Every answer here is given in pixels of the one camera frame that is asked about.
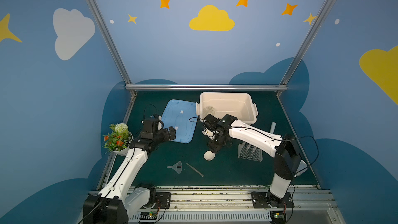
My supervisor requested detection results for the white ceramic mortar bowl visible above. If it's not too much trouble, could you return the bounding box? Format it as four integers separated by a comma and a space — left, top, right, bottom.
204, 150, 216, 161

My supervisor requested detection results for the clear test tube rack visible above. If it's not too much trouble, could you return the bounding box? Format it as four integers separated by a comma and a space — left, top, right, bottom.
238, 142, 263, 162

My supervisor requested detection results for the clear glass petri dish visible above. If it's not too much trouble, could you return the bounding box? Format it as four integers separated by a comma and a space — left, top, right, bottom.
203, 106, 216, 117

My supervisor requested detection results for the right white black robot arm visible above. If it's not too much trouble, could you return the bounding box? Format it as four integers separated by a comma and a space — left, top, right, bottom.
202, 114, 306, 201

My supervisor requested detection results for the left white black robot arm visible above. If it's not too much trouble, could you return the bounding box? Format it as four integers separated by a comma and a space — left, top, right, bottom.
80, 115, 176, 224

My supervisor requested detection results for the white plastic storage bin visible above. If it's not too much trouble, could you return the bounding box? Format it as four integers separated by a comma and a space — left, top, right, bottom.
196, 92, 258, 124

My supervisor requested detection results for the light blue bin lid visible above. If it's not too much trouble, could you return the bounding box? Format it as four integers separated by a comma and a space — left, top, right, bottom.
162, 100, 198, 144

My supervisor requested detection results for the potted flower plant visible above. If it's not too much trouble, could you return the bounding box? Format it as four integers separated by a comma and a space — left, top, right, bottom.
103, 123, 133, 157

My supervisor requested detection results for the clear plastic funnel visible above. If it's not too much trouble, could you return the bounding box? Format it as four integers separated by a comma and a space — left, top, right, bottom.
167, 161, 182, 174

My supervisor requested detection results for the glass stirring rod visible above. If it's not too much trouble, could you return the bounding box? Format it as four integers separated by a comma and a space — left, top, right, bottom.
186, 162, 204, 177

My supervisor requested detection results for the light blue plastic scoop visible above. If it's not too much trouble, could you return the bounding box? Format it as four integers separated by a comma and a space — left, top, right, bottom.
270, 122, 276, 134

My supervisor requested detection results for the left controller circuit board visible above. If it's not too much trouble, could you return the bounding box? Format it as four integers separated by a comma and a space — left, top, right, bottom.
139, 212, 158, 222

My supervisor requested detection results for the controller circuit board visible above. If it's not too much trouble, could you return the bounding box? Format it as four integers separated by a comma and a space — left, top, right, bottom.
270, 212, 287, 224
139, 212, 158, 222

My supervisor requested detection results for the clear plastic beaker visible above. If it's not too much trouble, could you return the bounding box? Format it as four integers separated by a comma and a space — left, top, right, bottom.
294, 160, 308, 177

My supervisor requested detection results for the right controller circuit board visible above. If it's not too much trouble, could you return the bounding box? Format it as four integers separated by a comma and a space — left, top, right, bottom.
270, 212, 287, 224

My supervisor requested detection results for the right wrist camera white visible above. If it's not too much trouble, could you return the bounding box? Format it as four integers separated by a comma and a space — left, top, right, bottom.
203, 129, 214, 138

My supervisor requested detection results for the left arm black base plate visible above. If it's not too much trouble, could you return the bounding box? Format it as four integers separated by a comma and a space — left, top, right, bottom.
141, 192, 171, 209

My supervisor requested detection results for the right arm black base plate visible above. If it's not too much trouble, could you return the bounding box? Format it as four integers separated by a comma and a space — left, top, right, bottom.
250, 191, 294, 209

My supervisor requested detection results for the aluminium rail base frame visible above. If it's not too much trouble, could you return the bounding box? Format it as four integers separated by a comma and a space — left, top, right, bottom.
129, 185, 345, 224

